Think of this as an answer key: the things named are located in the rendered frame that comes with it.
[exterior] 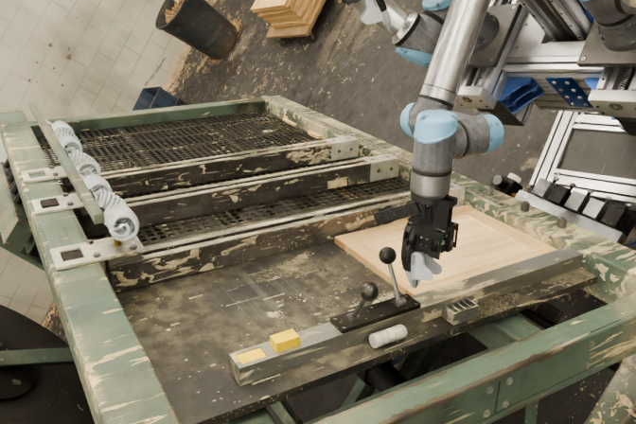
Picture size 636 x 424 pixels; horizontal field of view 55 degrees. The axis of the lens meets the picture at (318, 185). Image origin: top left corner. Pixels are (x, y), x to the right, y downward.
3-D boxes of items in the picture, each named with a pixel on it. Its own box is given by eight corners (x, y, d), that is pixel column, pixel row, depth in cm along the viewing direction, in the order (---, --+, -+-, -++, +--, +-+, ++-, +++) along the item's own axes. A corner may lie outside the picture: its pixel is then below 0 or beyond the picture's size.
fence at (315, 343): (580, 267, 156) (583, 254, 154) (239, 386, 111) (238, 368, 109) (564, 259, 160) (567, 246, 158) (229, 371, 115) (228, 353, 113)
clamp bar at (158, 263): (467, 211, 189) (475, 137, 180) (62, 310, 132) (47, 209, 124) (445, 200, 197) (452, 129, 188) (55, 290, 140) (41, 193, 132)
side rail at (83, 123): (265, 121, 308) (265, 100, 304) (30, 150, 256) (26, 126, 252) (258, 117, 315) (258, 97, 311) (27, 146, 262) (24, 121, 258)
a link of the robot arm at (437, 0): (485, 4, 185) (461, -23, 177) (459, 41, 186) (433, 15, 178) (460, -2, 195) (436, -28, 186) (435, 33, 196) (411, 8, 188)
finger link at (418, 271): (427, 301, 119) (431, 259, 116) (401, 291, 122) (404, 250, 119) (434, 294, 121) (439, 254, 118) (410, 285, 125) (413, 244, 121)
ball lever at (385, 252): (413, 306, 128) (397, 243, 129) (398, 310, 126) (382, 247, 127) (402, 306, 131) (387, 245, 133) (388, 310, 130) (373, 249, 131)
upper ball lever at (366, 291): (362, 326, 124) (385, 291, 114) (346, 331, 122) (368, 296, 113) (354, 310, 126) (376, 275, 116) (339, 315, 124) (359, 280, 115)
